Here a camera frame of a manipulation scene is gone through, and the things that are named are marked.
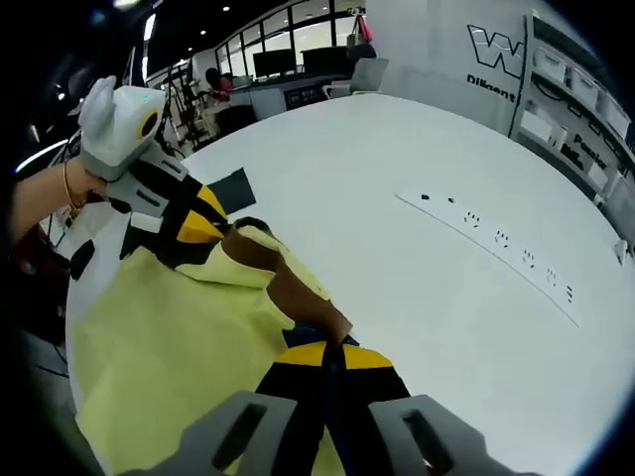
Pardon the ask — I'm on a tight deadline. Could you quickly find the person's left hand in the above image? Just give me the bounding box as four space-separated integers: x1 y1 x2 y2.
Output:
68 161 109 209

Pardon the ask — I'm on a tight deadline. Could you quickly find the black oval device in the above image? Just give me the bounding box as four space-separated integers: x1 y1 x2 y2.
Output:
68 241 96 282

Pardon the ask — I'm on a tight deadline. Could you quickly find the pink hanging bag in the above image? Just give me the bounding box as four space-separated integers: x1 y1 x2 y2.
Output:
346 12 378 60

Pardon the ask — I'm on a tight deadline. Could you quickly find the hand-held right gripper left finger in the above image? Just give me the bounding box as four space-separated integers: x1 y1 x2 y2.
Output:
179 339 332 476

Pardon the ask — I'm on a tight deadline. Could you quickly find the white office chair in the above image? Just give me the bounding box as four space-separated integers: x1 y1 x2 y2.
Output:
321 57 391 100

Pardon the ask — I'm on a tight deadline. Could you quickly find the white storage bin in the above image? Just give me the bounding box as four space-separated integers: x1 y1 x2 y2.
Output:
533 47 567 83
565 66 601 103
597 88 632 140

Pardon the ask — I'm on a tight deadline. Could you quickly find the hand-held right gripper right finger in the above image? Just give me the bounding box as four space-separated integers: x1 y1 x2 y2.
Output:
324 345 485 476

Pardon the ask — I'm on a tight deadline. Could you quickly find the gold bracelet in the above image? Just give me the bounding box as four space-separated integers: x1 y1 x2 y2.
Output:
63 161 88 212

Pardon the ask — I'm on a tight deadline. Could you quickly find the yellow and blue garment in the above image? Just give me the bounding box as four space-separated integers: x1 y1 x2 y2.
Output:
73 167 398 476

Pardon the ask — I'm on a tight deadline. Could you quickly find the white shelf rack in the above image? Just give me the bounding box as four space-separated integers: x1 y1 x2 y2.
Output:
508 9 635 209

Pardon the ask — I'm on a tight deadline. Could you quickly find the white power strip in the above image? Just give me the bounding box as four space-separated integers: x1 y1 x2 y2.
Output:
394 181 581 329

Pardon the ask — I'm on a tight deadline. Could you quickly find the black monitor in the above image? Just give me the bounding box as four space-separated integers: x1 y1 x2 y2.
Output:
252 48 295 78
301 45 348 75

